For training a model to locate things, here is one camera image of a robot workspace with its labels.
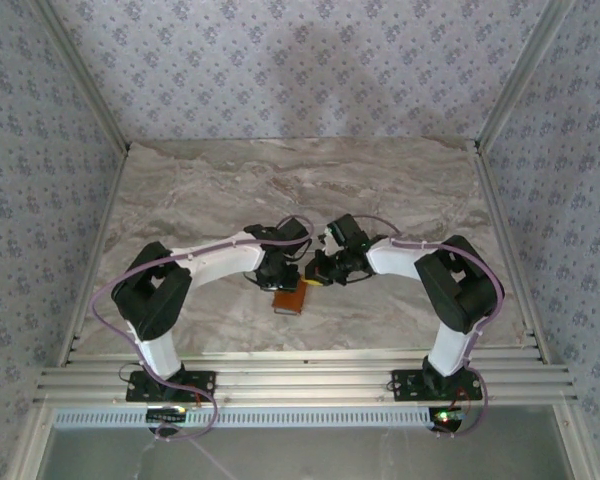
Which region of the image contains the grey slotted cable duct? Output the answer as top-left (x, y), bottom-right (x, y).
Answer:
top-left (52, 405), bottom-right (434, 430)

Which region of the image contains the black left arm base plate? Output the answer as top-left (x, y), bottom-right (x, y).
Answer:
top-left (124, 368), bottom-right (217, 404)

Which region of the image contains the aluminium mounting rail beam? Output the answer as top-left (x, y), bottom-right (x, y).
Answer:
top-left (32, 344), bottom-right (579, 406)

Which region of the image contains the aluminium corner post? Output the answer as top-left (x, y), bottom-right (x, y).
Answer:
top-left (29, 0), bottom-right (131, 154)
top-left (474, 0), bottom-right (579, 151)

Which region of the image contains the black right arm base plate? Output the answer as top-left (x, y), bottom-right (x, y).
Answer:
top-left (390, 367), bottom-right (484, 403)

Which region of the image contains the aluminium table side rail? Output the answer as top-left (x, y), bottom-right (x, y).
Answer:
top-left (467, 139), bottom-right (551, 366)
top-left (54, 147), bottom-right (131, 369)

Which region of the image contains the aluminium frame leg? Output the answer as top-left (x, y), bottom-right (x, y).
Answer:
top-left (7, 402), bottom-right (56, 480)
top-left (552, 402), bottom-right (600, 480)

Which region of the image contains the brown leather card holder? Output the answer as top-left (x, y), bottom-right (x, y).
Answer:
top-left (271, 278), bottom-right (310, 317)

